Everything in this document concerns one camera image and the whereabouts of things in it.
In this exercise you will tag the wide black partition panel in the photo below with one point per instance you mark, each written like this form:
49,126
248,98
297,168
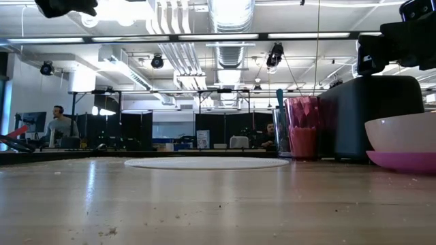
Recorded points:
218,127

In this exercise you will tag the pale pink plastic bowl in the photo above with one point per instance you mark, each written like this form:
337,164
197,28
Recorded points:
402,134

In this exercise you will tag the black two-slot toaster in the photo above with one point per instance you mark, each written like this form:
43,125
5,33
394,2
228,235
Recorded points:
357,119

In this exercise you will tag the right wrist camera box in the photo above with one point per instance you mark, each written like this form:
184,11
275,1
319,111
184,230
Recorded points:
417,8

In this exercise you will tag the white round woven placemat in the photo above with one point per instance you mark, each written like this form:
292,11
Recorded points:
204,163

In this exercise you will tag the white printed sign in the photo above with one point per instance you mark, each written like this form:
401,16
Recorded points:
203,139

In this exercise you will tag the white chair back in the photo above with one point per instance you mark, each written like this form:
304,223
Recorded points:
239,142

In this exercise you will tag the black workstation frame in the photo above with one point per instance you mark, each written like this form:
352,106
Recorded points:
73,109

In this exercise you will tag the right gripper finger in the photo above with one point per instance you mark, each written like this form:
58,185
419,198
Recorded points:
369,54

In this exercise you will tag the clear drinking glass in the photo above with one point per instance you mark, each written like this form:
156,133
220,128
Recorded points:
281,136

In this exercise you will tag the pink faceted plastic tumbler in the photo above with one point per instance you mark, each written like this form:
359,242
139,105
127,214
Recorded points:
302,136

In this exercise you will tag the bright white work lamp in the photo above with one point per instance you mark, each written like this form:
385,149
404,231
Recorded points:
104,111

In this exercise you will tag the black computer monitor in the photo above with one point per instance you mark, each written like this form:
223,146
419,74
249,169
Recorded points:
34,122

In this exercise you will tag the magenta plastic plate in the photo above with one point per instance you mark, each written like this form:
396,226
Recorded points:
402,162

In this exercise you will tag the black ceiling spotlight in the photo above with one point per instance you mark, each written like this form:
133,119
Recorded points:
275,54
47,69
157,62

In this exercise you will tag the black aluminium table frame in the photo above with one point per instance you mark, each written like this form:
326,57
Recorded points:
68,157

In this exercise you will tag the person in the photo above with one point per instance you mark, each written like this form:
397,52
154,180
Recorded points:
61,127
269,137

